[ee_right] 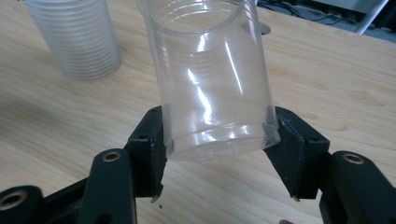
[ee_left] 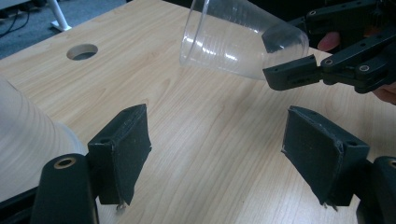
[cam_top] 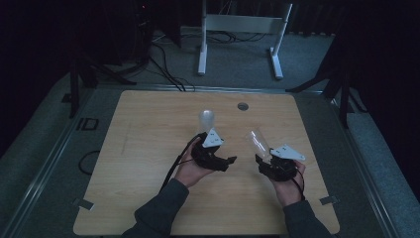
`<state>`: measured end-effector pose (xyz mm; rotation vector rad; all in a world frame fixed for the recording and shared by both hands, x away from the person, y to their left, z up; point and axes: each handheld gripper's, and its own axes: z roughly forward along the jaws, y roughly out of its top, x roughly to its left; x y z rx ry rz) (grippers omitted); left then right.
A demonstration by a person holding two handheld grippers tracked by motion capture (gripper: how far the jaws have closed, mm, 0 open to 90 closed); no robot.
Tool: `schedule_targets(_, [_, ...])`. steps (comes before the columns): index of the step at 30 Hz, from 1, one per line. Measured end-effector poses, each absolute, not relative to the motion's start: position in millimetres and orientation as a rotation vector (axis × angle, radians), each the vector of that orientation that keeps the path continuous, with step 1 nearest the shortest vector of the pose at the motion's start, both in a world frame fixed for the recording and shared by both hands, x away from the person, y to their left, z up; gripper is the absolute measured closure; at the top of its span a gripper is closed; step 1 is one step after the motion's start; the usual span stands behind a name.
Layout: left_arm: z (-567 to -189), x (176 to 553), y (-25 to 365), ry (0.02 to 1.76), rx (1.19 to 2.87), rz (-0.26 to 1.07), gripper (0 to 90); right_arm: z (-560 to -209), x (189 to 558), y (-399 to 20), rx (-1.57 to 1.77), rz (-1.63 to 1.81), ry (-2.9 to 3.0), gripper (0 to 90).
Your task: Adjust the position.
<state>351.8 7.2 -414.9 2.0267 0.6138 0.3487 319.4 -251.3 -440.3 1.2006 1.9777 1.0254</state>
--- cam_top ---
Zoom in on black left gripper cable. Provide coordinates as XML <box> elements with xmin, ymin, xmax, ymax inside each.
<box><xmin>159</xmin><ymin>132</ymin><xmax>203</xmax><ymax>193</ymax></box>

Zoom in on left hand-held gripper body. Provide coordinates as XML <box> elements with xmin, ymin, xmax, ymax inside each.
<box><xmin>191</xmin><ymin>127</ymin><xmax>238</xmax><ymax>173</ymax></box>

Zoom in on black floor socket plate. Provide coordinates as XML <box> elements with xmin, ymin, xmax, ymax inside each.
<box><xmin>75</xmin><ymin>117</ymin><xmax>100</xmax><ymax>131</ymax></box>

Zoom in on person's right hand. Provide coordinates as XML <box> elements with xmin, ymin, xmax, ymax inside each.
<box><xmin>270</xmin><ymin>161</ymin><xmax>307</xmax><ymax>208</ymax></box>

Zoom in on dark equipment rack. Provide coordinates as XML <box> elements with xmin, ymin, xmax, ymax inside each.
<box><xmin>98</xmin><ymin>0</ymin><xmax>155</xmax><ymax>67</ymax></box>

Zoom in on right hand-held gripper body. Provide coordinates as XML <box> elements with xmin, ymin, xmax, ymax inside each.
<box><xmin>258</xmin><ymin>143</ymin><xmax>306</xmax><ymax>182</ymax></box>

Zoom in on translucent white ribbed cup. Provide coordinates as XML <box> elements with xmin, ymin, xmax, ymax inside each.
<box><xmin>197</xmin><ymin>110</ymin><xmax>216</xmax><ymax>135</ymax></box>

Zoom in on black tripod stand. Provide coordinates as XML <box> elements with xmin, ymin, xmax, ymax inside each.
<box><xmin>68</xmin><ymin>54</ymin><xmax>137</xmax><ymax>119</ymax></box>
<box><xmin>285</xmin><ymin>33</ymin><xmax>352</xmax><ymax>129</ymax></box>

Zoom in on black looped floor cable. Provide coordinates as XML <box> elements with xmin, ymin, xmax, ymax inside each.
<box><xmin>77</xmin><ymin>150</ymin><xmax>101</xmax><ymax>177</ymax></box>

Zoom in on white metal stand frame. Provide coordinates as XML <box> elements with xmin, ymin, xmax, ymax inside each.
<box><xmin>196</xmin><ymin>0</ymin><xmax>294</xmax><ymax>80</ymax></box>

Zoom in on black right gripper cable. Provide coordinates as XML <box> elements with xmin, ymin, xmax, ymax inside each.
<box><xmin>294</xmin><ymin>166</ymin><xmax>307</xmax><ymax>201</ymax></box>

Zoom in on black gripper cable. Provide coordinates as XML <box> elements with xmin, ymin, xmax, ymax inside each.
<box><xmin>294</xmin><ymin>166</ymin><xmax>307</xmax><ymax>201</ymax></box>
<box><xmin>159</xmin><ymin>132</ymin><xmax>203</xmax><ymax>193</ymax></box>

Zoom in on black floor cable bundle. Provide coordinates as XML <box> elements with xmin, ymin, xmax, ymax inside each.
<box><xmin>147</xmin><ymin>31</ymin><xmax>196</xmax><ymax>92</ymax></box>

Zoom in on dark curtain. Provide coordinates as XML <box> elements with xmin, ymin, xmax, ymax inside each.
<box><xmin>290</xmin><ymin>0</ymin><xmax>339</xmax><ymax>37</ymax></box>

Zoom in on grey tape strip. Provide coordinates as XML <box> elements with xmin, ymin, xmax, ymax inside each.
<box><xmin>72</xmin><ymin>197</ymin><xmax>95</xmax><ymax>211</ymax></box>
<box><xmin>319</xmin><ymin>194</ymin><xmax>341</xmax><ymax>205</ymax></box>

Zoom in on person's left hand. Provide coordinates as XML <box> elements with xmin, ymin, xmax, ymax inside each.
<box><xmin>174</xmin><ymin>137</ymin><xmax>214</xmax><ymax>188</ymax></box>

